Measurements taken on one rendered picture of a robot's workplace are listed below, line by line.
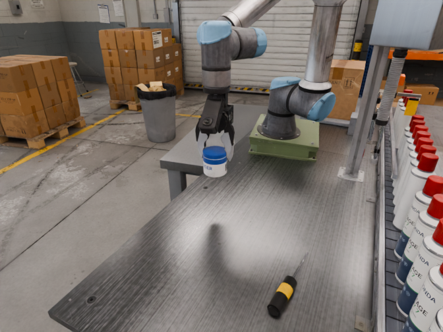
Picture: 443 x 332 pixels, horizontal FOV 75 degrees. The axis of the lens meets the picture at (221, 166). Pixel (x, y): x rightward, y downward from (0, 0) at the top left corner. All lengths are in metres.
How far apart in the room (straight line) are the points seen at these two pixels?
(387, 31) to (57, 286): 1.93
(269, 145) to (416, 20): 0.63
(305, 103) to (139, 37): 3.65
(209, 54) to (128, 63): 3.97
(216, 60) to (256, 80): 4.85
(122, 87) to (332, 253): 4.36
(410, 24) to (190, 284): 0.84
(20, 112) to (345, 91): 3.17
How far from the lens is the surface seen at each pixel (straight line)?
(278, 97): 1.19
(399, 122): 1.33
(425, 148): 0.84
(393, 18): 0.97
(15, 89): 3.67
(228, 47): 0.75
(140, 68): 4.60
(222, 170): 0.83
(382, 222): 0.89
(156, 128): 3.44
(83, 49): 7.30
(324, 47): 1.08
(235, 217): 0.87
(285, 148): 1.22
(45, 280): 2.06
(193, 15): 5.79
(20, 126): 3.83
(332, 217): 0.93
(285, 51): 5.44
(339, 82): 1.68
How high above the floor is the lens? 1.37
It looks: 28 degrees down
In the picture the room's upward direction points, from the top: straight up
